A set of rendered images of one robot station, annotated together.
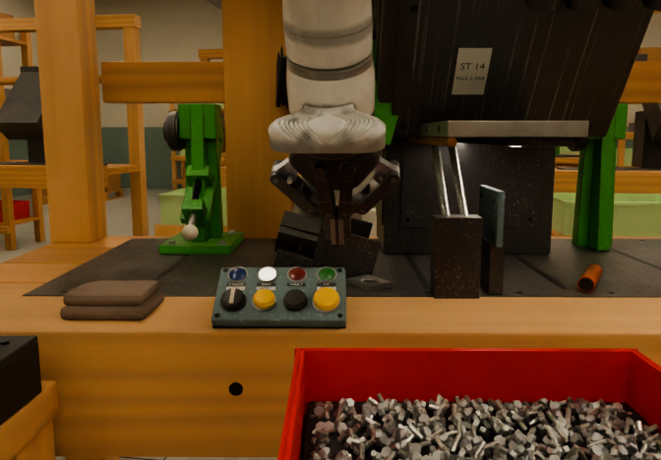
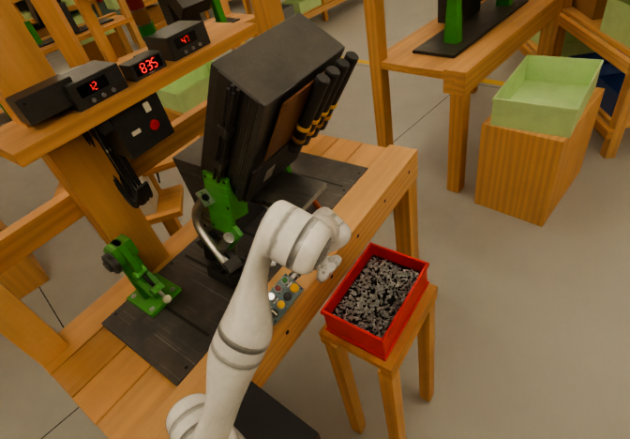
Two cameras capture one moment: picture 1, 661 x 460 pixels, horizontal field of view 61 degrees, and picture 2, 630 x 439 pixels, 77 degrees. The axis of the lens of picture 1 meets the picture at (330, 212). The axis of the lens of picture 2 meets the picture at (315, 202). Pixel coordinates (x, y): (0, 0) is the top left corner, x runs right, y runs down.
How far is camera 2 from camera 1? 0.95 m
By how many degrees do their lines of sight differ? 52
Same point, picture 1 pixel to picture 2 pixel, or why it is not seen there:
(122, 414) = (263, 370)
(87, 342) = not seen: hidden behind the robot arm
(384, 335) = (312, 282)
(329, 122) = (331, 266)
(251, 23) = (88, 174)
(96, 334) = not seen: hidden behind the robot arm
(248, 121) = (117, 222)
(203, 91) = (63, 222)
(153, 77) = (24, 237)
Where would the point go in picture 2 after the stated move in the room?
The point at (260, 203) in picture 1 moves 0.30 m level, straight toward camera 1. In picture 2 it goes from (146, 252) to (206, 273)
